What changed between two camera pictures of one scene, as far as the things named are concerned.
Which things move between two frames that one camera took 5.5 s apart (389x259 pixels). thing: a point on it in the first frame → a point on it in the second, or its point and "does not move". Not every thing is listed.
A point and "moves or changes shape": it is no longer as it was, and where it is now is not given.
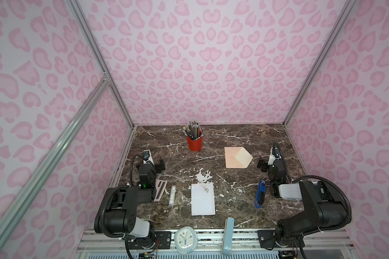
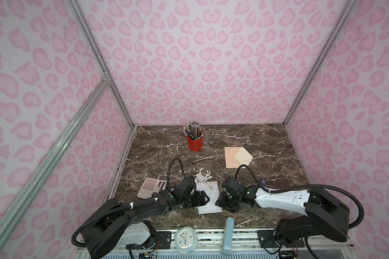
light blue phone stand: (228, 236) does not move
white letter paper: (202, 199) moves or changes shape
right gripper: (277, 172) → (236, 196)
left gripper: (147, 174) → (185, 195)
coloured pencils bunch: (193, 130) does not move
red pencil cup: (195, 145) does not move
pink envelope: (237, 157) does not move
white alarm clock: (186, 240) does not move
